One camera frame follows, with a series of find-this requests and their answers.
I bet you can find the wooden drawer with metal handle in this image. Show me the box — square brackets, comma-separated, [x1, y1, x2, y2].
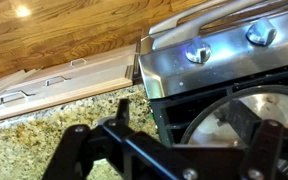
[0, 53, 137, 101]
[20, 43, 138, 74]

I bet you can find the stainless oven door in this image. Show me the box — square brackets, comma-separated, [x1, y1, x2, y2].
[151, 0, 275, 52]

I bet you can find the black cast iron grate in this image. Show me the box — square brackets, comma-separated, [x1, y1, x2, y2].
[149, 66, 288, 149]

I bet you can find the stainless steel gas stove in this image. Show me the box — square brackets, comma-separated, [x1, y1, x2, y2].
[137, 0, 288, 151]

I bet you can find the steel pan lid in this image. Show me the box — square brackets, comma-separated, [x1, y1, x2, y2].
[187, 91, 288, 148]

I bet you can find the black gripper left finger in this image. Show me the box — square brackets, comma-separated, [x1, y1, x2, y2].
[42, 98, 133, 180]

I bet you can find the pan with wooden handle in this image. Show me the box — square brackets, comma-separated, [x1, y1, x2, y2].
[179, 84, 288, 148]

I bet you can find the silver stove knob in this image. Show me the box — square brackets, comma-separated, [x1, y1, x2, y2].
[245, 18, 278, 47]
[184, 39, 213, 65]

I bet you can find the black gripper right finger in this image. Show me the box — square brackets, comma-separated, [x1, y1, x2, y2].
[242, 119, 285, 180]

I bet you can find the wide wooden spice drawer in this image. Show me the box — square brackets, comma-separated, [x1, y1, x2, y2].
[0, 64, 135, 125]

